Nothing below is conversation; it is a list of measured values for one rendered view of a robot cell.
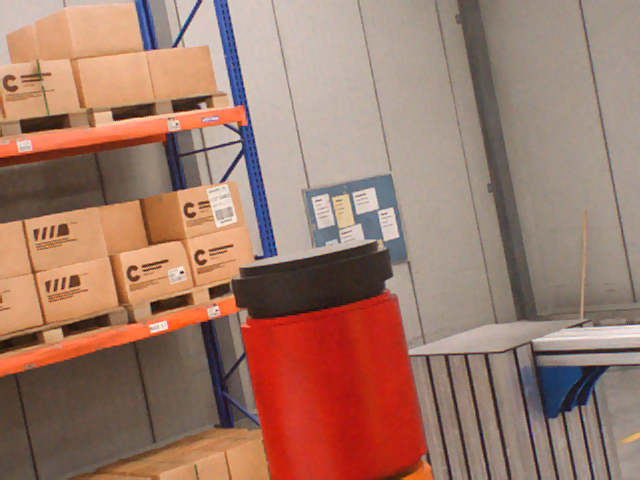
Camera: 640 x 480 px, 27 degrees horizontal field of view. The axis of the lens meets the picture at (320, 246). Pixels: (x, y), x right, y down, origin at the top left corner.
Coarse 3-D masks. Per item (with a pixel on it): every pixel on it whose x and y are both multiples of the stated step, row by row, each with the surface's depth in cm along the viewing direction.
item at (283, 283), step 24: (360, 240) 42; (264, 264) 39; (288, 264) 39; (312, 264) 39; (336, 264) 38; (360, 264) 39; (384, 264) 40; (240, 288) 40; (264, 288) 39; (288, 288) 38; (312, 288) 38; (336, 288) 38; (360, 288) 39; (264, 312) 39
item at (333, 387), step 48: (384, 288) 41; (288, 336) 39; (336, 336) 38; (384, 336) 39; (288, 384) 39; (336, 384) 38; (384, 384) 39; (288, 432) 39; (336, 432) 39; (384, 432) 39
